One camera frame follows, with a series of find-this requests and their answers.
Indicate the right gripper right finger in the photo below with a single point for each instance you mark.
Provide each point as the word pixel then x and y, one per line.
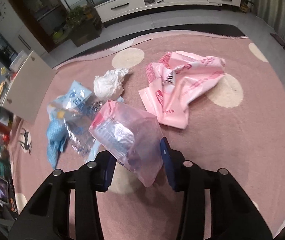
pixel 233 214

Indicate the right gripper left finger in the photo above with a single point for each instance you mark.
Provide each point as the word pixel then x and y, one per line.
pixel 46 215

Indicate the pink translucent bag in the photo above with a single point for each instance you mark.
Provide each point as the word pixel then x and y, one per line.
pixel 132 136

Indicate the blue cloth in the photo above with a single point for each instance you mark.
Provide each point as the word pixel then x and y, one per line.
pixel 57 136

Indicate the pink dotted rug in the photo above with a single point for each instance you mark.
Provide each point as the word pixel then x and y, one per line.
pixel 239 125

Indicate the clear blue printed wrapper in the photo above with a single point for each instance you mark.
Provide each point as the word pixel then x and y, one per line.
pixel 78 108

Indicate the white wooden box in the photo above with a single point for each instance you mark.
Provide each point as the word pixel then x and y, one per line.
pixel 27 90

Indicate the white crumpled tissue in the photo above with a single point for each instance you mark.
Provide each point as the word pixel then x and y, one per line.
pixel 110 85

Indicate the pink plastic bag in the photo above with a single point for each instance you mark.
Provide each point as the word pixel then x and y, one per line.
pixel 176 80

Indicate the white tv cabinet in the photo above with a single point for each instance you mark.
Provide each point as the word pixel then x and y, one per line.
pixel 113 9

